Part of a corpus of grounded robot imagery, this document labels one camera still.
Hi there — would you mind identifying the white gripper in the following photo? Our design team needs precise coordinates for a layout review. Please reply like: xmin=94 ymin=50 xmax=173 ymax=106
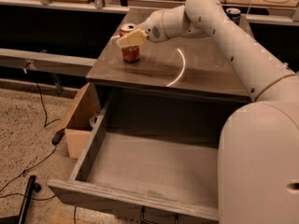
xmin=116 ymin=10 xmax=164 ymax=49

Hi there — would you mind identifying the red coke can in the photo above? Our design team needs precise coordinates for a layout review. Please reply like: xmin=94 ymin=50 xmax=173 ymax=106
xmin=120 ymin=23 xmax=140 ymax=63

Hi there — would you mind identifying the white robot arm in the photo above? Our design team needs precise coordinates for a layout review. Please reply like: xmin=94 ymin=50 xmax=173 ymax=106
xmin=117 ymin=0 xmax=299 ymax=224

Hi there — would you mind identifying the blue pepsi can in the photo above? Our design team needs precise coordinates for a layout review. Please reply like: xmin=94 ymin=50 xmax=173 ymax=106
xmin=225 ymin=7 xmax=241 ymax=24

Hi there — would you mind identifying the open grey top drawer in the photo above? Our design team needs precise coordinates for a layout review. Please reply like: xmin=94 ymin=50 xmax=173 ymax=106
xmin=49 ymin=90 xmax=223 ymax=224

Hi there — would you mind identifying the grey cabinet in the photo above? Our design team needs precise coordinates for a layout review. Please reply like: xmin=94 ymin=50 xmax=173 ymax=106
xmin=85 ymin=7 xmax=260 ymax=135

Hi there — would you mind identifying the tape roll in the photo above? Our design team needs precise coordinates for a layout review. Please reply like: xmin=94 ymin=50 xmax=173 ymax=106
xmin=89 ymin=114 xmax=99 ymax=128

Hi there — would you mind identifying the cardboard box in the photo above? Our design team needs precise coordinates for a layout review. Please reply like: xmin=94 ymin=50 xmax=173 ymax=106
xmin=55 ymin=83 xmax=101 ymax=159

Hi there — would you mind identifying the black power adapter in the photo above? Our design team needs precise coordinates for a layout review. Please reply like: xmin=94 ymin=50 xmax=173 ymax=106
xmin=51 ymin=129 xmax=64 ymax=146

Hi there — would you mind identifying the black stand leg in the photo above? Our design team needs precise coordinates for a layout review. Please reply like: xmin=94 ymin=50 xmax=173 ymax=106
xmin=0 ymin=175 xmax=38 ymax=224

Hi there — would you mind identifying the black floor cable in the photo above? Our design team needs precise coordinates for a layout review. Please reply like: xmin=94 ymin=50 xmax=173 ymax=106
xmin=0 ymin=82 xmax=62 ymax=203

